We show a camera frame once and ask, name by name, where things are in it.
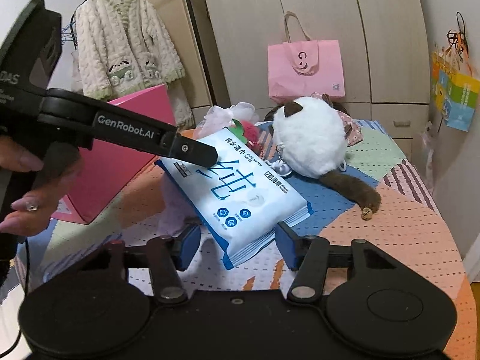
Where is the colourful patchwork blanket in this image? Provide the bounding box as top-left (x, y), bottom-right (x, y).
top-left (15, 118), bottom-right (478, 350)

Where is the clear plastic bag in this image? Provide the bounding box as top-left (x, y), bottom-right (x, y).
top-left (419, 120), bottom-right (440, 197)

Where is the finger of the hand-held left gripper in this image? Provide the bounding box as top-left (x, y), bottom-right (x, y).
top-left (159, 131), bottom-right (220, 168)

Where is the beige wardrobe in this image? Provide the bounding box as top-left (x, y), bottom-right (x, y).
top-left (179, 0), bottom-right (432, 182)

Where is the orange black ribbon ornament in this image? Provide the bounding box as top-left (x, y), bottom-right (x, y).
top-left (445, 11), bottom-right (470, 61)

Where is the cream fluffy cardigan green trim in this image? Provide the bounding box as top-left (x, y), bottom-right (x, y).
top-left (70, 0), bottom-right (196, 129)

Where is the pink tote bag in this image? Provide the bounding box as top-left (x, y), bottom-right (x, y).
top-left (267, 10), bottom-right (346, 104)

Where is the pink strawberry plush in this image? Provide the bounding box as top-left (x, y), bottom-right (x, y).
top-left (229, 118), bottom-right (264, 148)

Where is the white plush toy brown tail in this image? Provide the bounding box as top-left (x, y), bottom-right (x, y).
top-left (262, 95), bottom-right (382, 221)

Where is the pink floral cloth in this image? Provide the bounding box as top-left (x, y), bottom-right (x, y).
top-left (309, 92), bottom-right (364, 147)

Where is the colourful hanging paper bag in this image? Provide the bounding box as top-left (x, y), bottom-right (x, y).
top-left (430, 49), bottom-right (480, 133)

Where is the blue white wet wipes pack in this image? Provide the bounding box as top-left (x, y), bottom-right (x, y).
top-left (155, 127), bottom-right (315, 270)

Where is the person's left hand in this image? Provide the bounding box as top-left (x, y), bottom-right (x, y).
top-left (0, 135), bottom-right (83, 237)

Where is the white mesh bath pouf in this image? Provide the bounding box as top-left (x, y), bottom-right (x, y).
top-left (196, 102), bottom-right (256, 140)

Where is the pink storage box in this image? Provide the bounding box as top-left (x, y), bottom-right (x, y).
top-left (50, 84), bottom-right (178, 224)

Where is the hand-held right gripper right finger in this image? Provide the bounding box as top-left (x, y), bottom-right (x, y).
top-left (277, 223), bottom-right (397, 304)

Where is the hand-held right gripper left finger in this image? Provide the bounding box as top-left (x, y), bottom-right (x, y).
top-left (80, 223), bottom-right (202, 304)

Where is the black cable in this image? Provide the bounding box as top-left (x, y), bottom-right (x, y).
top-left (0, 234), bottom-right (31, 350)

